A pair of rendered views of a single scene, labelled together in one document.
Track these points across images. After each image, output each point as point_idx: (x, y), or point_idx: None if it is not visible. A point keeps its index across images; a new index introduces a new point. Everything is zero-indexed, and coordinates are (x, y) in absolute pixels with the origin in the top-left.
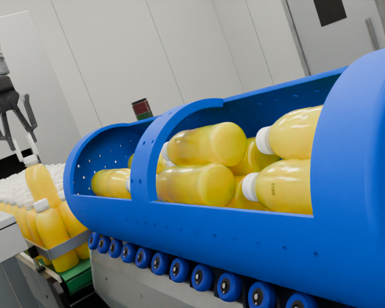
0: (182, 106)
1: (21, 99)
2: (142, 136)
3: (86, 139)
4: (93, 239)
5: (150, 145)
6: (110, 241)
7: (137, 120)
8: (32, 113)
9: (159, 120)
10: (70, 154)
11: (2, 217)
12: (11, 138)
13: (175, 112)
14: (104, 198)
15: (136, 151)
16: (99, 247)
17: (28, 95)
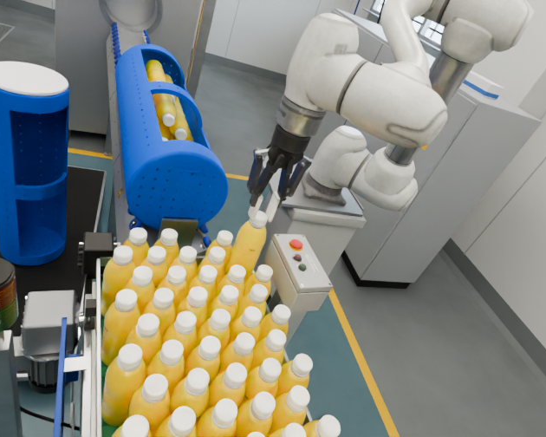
0: (170, 85)
1: (264, 157)
2: (191, 101)
3: (204, 146)
4: (209, 238)
5: (192, 99)
6: (197, 227)
7: (16, 303)
8: (250, 172)
9: (183, 92)
10: (218, 163)
11: (285, 243)
12: (277, 192)
13: (177, 86)
14: (209, 145)
15: (196, 106)
16: (206, 227)
17: (254, 151)
